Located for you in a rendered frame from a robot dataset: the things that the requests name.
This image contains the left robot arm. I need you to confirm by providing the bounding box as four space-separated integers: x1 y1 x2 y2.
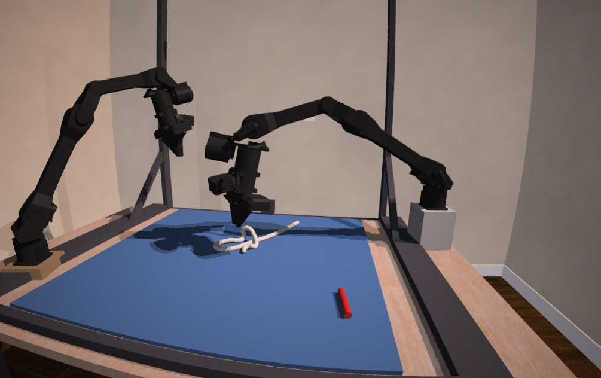
205 96 453 210

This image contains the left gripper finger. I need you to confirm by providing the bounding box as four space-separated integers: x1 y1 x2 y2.
223 194 241 224
233 202 252 227

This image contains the white rope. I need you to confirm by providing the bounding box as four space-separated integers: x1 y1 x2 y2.
213 221 300 253

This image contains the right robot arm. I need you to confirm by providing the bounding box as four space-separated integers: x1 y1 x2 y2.
11 66 193 266

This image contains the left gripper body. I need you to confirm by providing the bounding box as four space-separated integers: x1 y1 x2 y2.
226 164 271 211

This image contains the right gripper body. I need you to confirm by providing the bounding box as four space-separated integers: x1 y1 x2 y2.
154 106 192 139

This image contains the blue work mat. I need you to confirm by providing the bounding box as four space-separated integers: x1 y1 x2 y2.
10 209 403 376

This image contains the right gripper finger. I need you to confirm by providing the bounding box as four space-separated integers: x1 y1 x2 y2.
167 132 186 157
161 137 179 157

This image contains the red cylinder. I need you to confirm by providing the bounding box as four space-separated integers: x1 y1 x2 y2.
338 288 352 319

